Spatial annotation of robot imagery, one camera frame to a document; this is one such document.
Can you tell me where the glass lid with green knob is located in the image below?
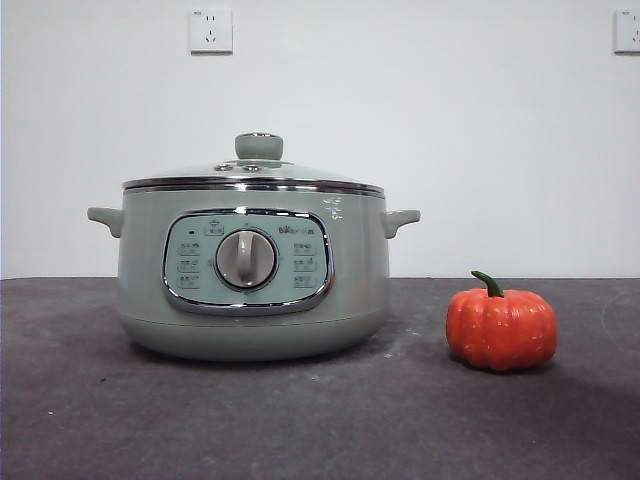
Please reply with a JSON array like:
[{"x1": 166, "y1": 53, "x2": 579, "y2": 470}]
[{"x1": 121, "y1": 131, "x2": 386, "y2": 194}]

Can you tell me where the orange toy pumpkin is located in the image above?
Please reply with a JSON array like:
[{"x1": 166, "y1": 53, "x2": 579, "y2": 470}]
[{"x1": 445, "y1": 270, "x2": 559, "y2": 373}]

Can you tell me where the sage green electric pot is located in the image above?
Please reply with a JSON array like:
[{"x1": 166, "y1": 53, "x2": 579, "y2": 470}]
[{"x1": 87, "y1": 185, "x2": 422, "y2": 363}]

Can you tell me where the white wall socket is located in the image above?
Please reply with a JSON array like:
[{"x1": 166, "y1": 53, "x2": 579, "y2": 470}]
[
  {"x1": 188, "y1": 6, "x2": 235, "y2": 57},
  {"x1": 613, "y1": 8, "x2": 640, "y2": 56}
]

